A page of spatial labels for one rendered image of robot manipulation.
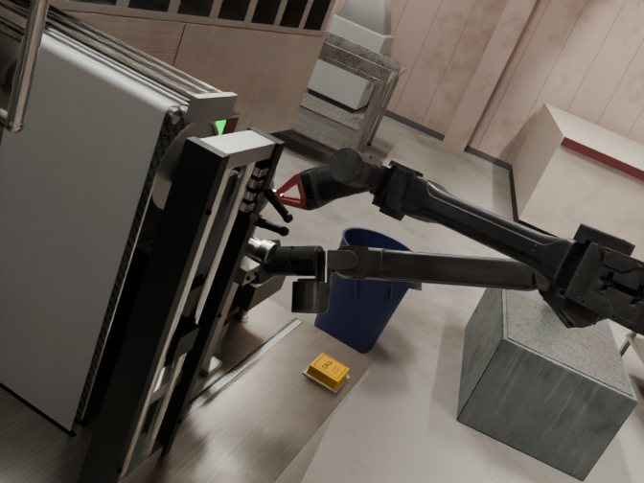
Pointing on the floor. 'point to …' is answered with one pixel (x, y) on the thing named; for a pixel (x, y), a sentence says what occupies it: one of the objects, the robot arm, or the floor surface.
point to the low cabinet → (579, 179)
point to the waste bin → (362, 297)
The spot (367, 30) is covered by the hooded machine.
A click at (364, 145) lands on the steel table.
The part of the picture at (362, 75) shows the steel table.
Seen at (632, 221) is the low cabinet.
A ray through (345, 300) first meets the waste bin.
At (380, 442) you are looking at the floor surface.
